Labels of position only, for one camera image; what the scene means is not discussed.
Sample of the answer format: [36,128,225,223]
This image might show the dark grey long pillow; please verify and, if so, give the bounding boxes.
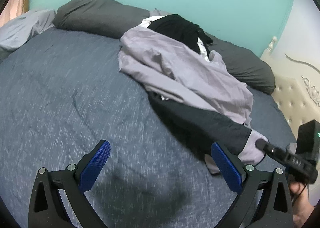
[53,0,276,95]

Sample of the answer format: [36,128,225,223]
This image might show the pink curtain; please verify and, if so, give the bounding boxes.
[0,0,29,27]

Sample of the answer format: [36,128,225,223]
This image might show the cream tufted headboard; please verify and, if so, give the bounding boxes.
[260,36,319,137]

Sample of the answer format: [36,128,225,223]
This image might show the light grey pillow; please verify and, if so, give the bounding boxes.
[0,10,55,52]

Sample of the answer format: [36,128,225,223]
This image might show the grey and black jacket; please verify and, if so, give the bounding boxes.
[118,26,265,174]

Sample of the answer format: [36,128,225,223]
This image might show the black and white clothes pile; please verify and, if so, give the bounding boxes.
[140,14,213,62]

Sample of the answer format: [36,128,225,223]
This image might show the person's right hand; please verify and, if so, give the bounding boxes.
[289,182,315,227]

